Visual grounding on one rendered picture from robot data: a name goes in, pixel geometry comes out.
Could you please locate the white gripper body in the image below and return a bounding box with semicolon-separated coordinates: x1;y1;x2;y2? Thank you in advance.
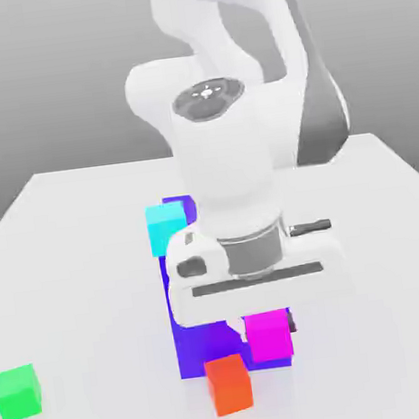
162;230;357;330

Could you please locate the small magenta cube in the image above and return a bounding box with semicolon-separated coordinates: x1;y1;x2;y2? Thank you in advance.
243;307;296;365

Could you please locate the small orange cube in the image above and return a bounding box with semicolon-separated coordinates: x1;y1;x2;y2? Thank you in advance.
202;352;257;419

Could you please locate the small cyan cube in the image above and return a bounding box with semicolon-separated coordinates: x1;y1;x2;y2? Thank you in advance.
143;200;193;259

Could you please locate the small green cube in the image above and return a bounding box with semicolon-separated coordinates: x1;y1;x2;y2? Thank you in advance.
0;362;46;419

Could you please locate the large blue box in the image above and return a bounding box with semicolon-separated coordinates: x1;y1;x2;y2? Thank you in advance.
150;182;299;382

